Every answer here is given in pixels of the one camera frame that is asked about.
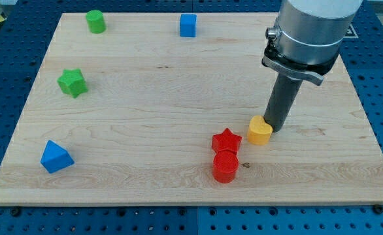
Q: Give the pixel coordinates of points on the yellow heart block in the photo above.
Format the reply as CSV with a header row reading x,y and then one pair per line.
x,y
259,132

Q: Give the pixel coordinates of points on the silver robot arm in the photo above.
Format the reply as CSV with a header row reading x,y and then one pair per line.
x,y
304,41

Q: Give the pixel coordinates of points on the red star block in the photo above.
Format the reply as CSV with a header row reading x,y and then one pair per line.
x,y
226,141

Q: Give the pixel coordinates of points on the green star block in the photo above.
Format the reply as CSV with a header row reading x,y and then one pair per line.
x,y
72,82

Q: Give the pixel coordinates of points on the red cylinder block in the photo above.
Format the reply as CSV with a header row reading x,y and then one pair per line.
x,y
225,166

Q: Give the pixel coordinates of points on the light wooden board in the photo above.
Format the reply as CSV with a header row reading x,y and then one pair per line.
x,y
142,134

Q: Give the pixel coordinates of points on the blue cube block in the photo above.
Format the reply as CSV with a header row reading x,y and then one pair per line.
x,y
188,25

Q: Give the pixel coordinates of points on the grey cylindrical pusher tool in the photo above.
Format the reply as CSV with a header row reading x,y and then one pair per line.
x,y
282,97

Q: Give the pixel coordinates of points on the green cylinder block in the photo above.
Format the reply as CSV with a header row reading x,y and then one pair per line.
x,y
96,22

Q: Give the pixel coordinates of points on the blue triangle block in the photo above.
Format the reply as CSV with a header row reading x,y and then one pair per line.
x,y
55,158

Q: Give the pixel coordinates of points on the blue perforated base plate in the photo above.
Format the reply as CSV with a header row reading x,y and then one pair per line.
x,y
24,39

